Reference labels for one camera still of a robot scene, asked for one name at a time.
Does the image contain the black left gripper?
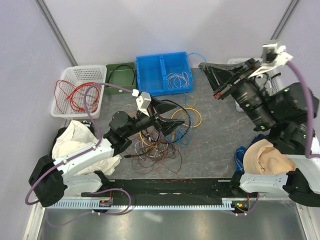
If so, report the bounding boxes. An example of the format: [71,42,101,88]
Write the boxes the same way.
[124,94,185,137]

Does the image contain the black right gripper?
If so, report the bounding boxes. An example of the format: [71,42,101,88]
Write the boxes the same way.
[200,56,279,131]

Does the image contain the short black cable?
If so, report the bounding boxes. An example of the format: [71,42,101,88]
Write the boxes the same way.
[108,64,137,87]

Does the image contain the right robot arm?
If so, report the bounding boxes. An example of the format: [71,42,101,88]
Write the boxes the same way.
[198,58,320,207]

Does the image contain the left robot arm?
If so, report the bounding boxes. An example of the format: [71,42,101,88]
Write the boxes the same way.
[28,96,184,207]

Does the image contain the blue plastic divided bin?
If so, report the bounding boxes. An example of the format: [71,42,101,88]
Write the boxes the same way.
[135,52,194,96]

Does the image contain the white right perforated basket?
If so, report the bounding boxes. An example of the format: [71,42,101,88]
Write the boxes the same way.
[227,57,283,113]

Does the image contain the white perforated basket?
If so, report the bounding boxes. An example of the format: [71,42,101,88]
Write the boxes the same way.
[227,57,283,113]
[50,65,107,120]

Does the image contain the green plastic box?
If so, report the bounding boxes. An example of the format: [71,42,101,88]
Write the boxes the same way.
[105,62,137,90]

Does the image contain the blue cloth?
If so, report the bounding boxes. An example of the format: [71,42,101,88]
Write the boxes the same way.
[234,134,272,175]

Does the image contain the white left perforated basket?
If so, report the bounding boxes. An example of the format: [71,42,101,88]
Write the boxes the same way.
[50,65,107,120]

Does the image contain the white cloth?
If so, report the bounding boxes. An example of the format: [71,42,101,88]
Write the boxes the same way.
[49,120,122,176]

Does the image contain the beige bucket hat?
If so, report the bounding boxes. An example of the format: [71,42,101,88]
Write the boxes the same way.
[243,139,297,175]

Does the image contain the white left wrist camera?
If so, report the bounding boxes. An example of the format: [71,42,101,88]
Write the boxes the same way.
[132,89,152,117]

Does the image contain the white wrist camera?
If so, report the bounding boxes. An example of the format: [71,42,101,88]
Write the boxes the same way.
[249,39,293,78]
[132,89,152,117]

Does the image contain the thin yellow wire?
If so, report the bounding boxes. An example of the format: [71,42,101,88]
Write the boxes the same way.
[117,92,197,141]

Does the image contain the white wires in blue bin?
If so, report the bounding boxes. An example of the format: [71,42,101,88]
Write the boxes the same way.
[166,71,192,89]

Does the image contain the thin brown wire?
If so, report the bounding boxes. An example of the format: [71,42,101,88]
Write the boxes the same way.
[123,129,182,176]

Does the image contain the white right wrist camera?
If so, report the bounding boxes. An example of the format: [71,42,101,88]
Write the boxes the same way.
[249,39,293,78]

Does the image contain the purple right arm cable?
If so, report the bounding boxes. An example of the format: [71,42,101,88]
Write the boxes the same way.
[223,61,320,218]

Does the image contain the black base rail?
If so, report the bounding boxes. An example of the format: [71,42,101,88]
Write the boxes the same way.
[81,177,251,206]

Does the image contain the red cables in basket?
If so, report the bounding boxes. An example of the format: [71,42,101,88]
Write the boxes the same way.
[54,79,103,113]

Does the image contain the white slotted cable duct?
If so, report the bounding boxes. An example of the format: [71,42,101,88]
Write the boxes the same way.
[48,199,235,211]

